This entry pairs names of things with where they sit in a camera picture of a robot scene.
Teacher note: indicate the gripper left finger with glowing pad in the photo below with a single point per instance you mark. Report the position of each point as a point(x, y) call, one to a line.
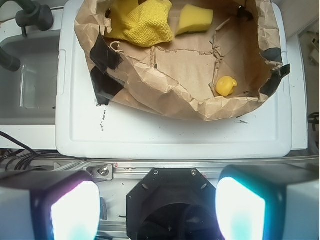
point(49, 205)

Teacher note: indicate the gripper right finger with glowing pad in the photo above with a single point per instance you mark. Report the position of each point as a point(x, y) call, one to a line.
point(269, 202)

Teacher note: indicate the yellow microfiber cloth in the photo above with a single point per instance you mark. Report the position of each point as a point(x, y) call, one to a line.
point(143, 25)

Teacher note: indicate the small yellow rubber duck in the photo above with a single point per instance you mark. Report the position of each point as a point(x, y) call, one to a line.
point(225, 86)

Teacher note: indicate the crumpled brown paper bag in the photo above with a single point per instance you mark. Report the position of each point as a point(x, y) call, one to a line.
point(177, 79)

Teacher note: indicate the black faucet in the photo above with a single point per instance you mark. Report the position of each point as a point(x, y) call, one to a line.
point(32, 13)

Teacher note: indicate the yellow sponge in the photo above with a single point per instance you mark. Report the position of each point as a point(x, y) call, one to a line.
point(194, 19)

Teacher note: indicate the aluminium frame rail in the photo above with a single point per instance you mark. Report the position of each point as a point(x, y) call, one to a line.
point(126, 169)

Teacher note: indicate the black octagonal mount plate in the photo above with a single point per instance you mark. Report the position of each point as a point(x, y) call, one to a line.
point(172, 204)

